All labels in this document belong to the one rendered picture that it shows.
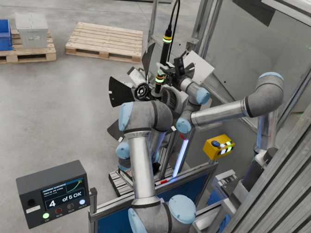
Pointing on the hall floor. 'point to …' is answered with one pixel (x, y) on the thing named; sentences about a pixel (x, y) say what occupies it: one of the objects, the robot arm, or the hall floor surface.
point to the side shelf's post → (187, 148)
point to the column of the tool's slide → (202, 21)
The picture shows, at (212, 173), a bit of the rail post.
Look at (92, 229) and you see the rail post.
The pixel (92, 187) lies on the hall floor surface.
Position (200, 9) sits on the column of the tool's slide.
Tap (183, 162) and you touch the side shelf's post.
